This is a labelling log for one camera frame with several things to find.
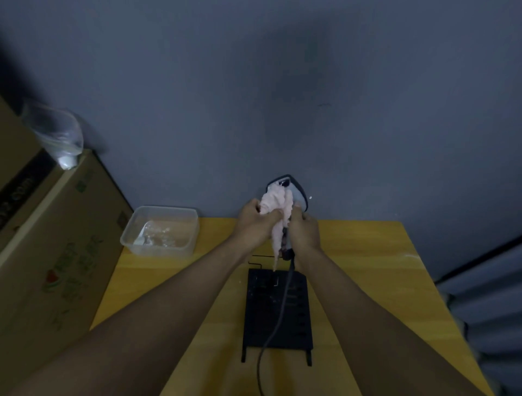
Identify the person's left hand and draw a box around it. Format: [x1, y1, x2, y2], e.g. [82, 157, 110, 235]
[232, 198, 283, 262]

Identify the black metal rack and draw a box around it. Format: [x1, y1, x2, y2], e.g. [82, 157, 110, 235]
[241, 256, 314, 367]

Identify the clear plastic container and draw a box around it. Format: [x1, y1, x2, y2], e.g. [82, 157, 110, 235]
[120, 206, 200, 259]

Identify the printed cardboard box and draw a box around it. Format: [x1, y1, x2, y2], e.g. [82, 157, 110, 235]
[0, 149, 135, 396]

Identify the pink cloth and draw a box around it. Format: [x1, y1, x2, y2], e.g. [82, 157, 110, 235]
[260, 184, 295, 273]

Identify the grey iron power cord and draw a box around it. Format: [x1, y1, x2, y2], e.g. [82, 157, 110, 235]
[256, 250, 297, 396]

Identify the grey ridged panel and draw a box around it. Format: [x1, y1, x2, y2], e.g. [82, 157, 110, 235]
[434, 236, 522, 396]

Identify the brown cardboard box black stripe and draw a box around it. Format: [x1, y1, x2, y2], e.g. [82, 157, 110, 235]
[0, 95, 58, 253]

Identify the black and white clothes iron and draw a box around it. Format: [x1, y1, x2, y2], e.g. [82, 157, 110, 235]
[266, 175, 310, 262]

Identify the clear plastic bag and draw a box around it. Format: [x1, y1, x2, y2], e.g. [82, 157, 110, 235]
[20, 99, 85, 171]

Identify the person's left forearm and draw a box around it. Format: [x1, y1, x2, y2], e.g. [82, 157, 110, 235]
[7, 242, 250, 396]

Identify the person's right hand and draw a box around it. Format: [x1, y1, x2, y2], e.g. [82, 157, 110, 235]
[285, 204, 322, 273]

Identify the person's right forearm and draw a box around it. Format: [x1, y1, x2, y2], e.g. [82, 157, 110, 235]
[294, 247, 487, 396]

